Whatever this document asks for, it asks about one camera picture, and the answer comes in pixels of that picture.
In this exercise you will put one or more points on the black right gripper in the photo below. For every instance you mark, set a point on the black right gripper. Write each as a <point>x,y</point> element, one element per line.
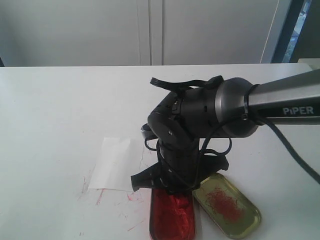
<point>178,169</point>

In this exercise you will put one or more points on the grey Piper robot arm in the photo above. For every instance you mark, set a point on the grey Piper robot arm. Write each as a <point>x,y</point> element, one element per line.
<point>196,111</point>

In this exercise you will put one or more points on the red ink pad tin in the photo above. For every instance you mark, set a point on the red ink pad tin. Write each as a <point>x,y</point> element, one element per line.
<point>172,216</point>

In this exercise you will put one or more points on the white paper sheet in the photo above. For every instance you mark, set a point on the white paper sheet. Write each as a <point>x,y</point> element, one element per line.
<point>118,160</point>

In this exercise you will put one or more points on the gold tin lid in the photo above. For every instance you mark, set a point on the gold tin lid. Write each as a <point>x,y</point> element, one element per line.
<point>231,211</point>

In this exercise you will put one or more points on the beige side table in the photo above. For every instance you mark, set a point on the beige side table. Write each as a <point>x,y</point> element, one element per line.
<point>313,63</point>

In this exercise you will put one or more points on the white cabinet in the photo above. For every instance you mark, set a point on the white cabinet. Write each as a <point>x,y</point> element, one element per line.
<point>36,33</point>

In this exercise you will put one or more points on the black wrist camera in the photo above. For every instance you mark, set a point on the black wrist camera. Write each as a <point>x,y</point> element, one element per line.
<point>147,132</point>

